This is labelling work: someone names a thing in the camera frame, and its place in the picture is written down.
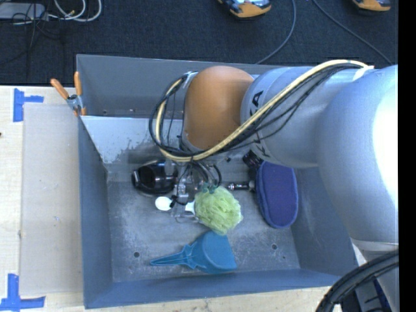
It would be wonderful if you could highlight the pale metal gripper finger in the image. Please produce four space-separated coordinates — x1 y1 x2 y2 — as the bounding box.
170 192 190 210
173 207 200 224

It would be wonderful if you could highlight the black cup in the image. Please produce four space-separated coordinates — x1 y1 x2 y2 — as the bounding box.
131 161 179 194

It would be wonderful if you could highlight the blue plastic funnel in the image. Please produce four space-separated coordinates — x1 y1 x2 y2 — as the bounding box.
149 231 239 275

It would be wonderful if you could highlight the white oval object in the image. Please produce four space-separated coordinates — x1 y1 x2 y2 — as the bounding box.
155 196 197 215

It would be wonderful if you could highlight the pale cardboard board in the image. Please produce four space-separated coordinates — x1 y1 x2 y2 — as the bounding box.
18 103 86 297

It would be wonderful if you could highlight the grey metal bin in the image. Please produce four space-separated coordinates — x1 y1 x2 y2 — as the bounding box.
75 53 360 310

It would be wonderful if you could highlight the yellow-green mesh bath sponge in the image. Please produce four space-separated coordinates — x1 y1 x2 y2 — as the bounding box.
194 186 244 236

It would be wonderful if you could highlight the dark blue oval sponge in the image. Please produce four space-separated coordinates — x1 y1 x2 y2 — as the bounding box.
254 160 300 230

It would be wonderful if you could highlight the black cylinder on white bracket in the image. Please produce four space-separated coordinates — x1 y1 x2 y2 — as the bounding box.
226 150 265 193

